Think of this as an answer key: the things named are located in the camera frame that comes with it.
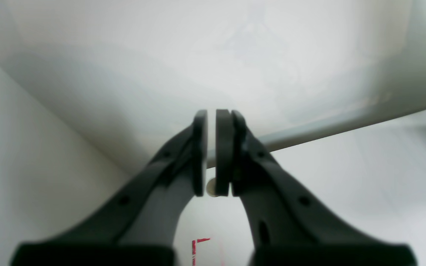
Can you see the right table cable grommet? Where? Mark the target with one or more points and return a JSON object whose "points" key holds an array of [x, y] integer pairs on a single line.
{"points": [[210, 187]]}

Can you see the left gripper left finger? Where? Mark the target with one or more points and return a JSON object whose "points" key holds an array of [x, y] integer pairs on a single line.
{"points": [[137, 225]]}

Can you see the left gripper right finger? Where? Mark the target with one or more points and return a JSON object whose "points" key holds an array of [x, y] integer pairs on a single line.
{"points": [[289, 225]]}

